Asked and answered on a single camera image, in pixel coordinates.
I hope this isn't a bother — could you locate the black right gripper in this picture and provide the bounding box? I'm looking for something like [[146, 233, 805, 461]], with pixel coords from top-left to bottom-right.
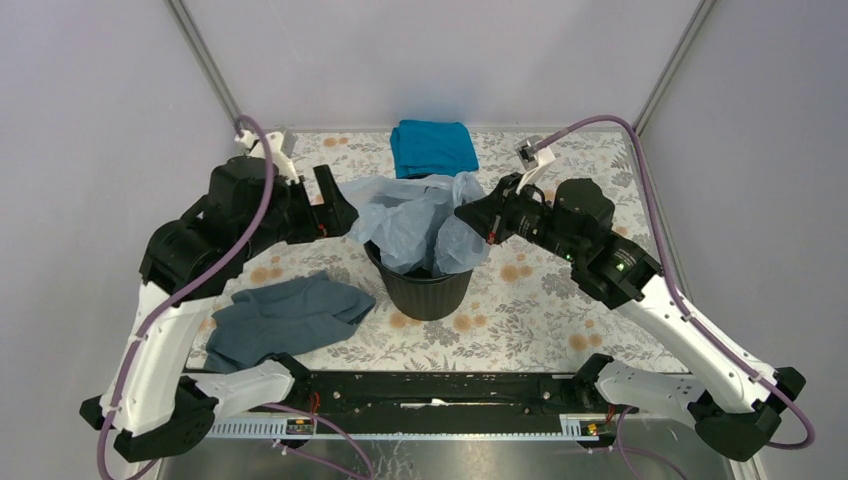
[[454, 172, 583, 264]]

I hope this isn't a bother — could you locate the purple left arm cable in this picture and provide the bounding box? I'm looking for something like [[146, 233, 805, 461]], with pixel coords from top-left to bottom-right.
[[96, 114, 376, 480]]

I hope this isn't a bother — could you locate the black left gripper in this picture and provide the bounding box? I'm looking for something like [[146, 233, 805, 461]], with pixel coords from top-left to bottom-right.
[[240, 162, 359, 261]]

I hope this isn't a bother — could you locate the grey blue crumpled cloth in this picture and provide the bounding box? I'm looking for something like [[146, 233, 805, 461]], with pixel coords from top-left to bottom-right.
[[203, 271, 376, 374]]

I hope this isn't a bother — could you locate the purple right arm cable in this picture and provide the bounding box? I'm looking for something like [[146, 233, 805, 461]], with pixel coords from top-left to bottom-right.
[[529, 114, 817, 480]]

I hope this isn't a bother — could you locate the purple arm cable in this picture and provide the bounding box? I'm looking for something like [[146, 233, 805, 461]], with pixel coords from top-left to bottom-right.
[[96, 114, 376, 480], [529, 114, 817, 480]]

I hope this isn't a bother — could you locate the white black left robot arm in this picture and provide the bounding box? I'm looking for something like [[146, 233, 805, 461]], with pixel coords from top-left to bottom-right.
[[80, 156, 358, 463]]

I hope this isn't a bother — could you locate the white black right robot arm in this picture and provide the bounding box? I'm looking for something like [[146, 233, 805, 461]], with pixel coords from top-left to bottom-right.
[[455, 173, 806, 462]]

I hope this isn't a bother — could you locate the black plastic trash bin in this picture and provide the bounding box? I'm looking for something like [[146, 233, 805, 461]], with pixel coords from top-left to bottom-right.
[[363, 242, 473, 321]]

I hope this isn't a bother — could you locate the light blue plastic trash bag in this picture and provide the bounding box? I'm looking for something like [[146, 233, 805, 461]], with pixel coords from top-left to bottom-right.
[[340, 172, 490, 276]]

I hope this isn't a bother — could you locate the white slotted cable duct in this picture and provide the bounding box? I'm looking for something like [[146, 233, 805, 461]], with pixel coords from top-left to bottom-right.
[[211, 414, 605, 441]]

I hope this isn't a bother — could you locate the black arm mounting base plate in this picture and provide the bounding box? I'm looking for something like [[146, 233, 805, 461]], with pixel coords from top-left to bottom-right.
[[282, 371, 624, 437]]

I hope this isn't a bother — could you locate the bright blue folded cloth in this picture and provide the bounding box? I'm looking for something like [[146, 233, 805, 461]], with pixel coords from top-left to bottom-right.
[[389, 120, 479, 178]]

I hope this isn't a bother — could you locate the floral patterned table mat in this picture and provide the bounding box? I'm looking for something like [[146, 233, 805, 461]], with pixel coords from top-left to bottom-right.
[[214, 126, 686, 373]]

